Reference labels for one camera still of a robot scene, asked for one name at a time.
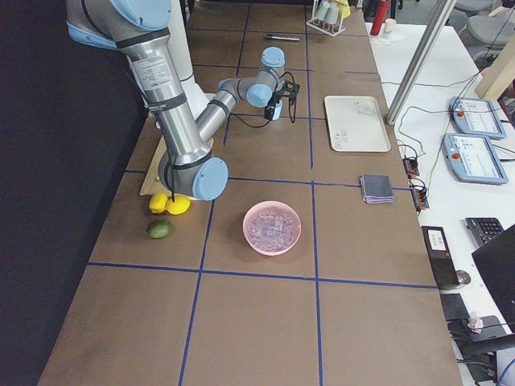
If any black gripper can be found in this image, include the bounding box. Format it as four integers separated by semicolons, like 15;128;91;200
273;81;300;105

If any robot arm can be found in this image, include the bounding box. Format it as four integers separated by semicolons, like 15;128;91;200
196;47;300;142
66;1;229;201

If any light blue cup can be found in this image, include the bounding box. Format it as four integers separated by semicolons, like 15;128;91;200
270;101;282;121

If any mint green cup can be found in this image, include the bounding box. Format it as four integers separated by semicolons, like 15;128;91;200
323;2;340;25

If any yellow cup on rack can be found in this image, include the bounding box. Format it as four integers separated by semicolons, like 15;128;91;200
336;0;351;19

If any white paper cup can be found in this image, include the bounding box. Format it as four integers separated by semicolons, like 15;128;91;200
383;18;397;34

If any steel muddler black tip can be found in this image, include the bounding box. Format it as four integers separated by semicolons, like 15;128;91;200
265;34;300;42

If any cream bear tray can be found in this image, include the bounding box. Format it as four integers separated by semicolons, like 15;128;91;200
324;96;391;153

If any red bottle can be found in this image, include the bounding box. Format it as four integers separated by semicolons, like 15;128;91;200
370;0;390;36

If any folded grey cloth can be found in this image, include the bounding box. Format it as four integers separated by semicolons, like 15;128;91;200
360;175;394;204

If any pink bowl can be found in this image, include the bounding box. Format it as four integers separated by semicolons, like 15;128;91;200
242;201;302;256

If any wooden cutting board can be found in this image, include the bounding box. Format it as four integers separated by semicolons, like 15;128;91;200
138;136;215;198

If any upper teach pendant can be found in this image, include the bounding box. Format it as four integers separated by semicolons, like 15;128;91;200
450;96;507;140

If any teach pendant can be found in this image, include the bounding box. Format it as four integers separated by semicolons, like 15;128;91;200
450;96;507;140
443;133;509;185

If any green avocado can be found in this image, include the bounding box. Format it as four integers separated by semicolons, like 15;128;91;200
146;220;175;239

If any lower teach pendant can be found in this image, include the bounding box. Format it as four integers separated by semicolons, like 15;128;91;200
443;133;509;185

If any brown box with label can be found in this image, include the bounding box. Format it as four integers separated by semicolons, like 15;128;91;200
421;226;459;290

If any black keyboard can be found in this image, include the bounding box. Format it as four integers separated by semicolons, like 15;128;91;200
465;217;504;246

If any black laptop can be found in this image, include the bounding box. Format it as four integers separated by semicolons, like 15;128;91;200
472;225;515;324

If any white wire cup rack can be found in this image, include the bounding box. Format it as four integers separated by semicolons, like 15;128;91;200
306;0;345;37

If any aluminium frame post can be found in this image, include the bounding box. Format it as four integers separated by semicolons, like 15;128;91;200
385;0;455;125

